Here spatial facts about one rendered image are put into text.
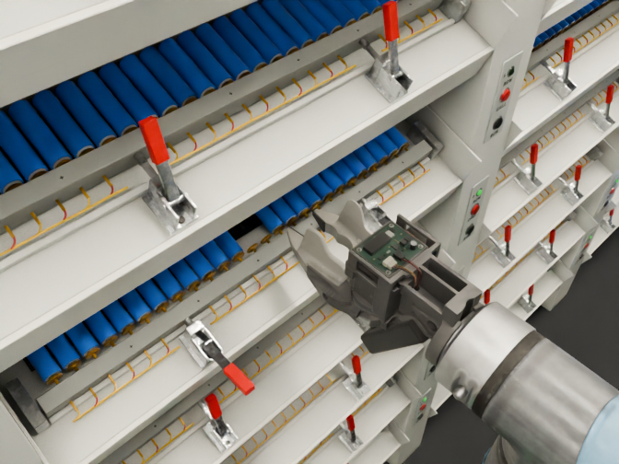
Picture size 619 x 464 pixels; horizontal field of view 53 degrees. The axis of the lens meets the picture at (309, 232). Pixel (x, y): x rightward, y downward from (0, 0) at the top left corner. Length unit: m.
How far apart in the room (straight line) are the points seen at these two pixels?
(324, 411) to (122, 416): 0.50
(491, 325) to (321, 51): 0.30
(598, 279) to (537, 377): 1.63
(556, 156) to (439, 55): 0.61
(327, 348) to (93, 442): 0.38
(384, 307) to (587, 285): 1.58
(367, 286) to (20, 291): 0.30
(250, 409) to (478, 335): 0.41
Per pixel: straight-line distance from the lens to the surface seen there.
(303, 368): 0.89
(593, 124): 1.40
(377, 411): 1.32
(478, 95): 0.81
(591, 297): 2.10
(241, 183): 0.55
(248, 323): 0.70
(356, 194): 0.77
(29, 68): 0.39
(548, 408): 0.54
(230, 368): 0.64
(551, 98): 1.07
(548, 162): 1.27
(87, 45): 0.40
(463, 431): 1.73
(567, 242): 1.73
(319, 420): 1.08
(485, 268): 1.31
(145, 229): 0.52
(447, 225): 0.95
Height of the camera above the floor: 1.51
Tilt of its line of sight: 46 degrees down
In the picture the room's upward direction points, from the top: straight up
